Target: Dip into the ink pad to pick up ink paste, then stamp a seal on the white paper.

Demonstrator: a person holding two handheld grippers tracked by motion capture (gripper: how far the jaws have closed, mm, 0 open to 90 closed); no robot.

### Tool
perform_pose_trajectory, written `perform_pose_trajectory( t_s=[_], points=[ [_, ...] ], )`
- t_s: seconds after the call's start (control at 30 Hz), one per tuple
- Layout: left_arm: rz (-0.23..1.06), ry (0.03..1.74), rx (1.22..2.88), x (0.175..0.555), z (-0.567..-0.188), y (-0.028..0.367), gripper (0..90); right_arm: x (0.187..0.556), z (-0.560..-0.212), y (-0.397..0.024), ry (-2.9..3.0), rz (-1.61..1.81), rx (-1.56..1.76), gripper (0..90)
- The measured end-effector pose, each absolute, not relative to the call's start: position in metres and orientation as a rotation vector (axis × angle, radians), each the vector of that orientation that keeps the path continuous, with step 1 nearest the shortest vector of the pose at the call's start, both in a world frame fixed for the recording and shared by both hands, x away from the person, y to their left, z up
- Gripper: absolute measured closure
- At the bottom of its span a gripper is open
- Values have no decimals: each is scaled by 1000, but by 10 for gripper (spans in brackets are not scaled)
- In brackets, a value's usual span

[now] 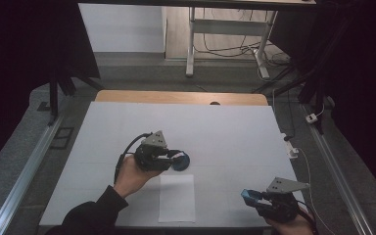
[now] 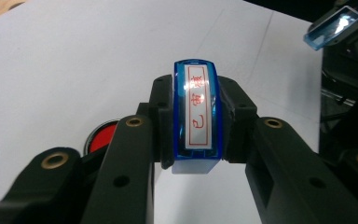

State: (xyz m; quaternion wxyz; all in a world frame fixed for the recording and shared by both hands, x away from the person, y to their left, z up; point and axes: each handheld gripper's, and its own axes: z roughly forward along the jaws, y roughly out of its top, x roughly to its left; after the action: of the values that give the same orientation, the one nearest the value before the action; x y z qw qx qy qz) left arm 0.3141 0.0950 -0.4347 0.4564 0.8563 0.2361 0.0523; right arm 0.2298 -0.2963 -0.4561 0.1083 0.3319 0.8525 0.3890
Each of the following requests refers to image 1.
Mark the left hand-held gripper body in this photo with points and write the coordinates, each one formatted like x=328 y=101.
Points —
x=151 y=153

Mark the small dark table grommet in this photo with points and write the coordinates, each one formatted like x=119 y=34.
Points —
x=214 y=103

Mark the person's left hand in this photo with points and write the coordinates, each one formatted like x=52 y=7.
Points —
x=132 y=178

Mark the small white adapter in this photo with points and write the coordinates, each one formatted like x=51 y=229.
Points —
x=311 y=118

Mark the black curtain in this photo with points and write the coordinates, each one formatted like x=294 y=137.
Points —
x=23 y=65
x=355 y=81

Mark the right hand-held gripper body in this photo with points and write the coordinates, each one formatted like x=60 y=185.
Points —
x=285 y=186

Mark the large white table cover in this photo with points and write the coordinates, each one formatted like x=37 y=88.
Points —
x=209 y=130

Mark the round red ink pad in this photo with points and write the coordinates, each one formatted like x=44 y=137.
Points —
x=183 y=165

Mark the blue stamp cap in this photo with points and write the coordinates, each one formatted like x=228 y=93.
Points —
x=250 y=196

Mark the person's right hand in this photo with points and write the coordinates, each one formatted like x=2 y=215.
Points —
x=293 y=228

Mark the aluminium rail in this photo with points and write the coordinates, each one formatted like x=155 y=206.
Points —
x=336 y=176
x=23 y=176

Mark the white paper sheet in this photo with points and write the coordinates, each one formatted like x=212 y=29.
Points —
x=178 y=202

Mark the black rectangular floor frame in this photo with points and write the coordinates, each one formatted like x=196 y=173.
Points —
x=62 y=138

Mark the black metal stand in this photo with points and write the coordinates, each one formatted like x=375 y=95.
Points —
x=310 y=84
x=57 y=94

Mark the white desk frame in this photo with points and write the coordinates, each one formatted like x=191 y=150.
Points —
x=223 y=26

